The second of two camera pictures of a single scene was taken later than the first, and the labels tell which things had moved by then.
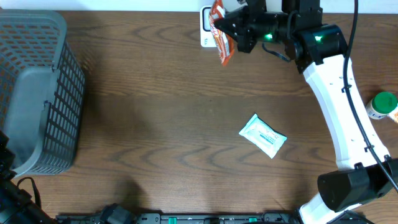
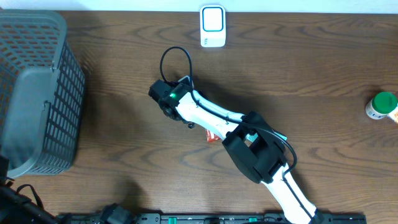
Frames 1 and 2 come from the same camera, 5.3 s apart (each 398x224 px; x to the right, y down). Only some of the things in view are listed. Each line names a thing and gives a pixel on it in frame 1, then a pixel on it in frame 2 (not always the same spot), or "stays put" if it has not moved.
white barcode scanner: (207, 37) stays put
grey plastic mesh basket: (42, 91) stays put
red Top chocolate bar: (224, 39) → (211, 137)
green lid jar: (382, 104) stays put
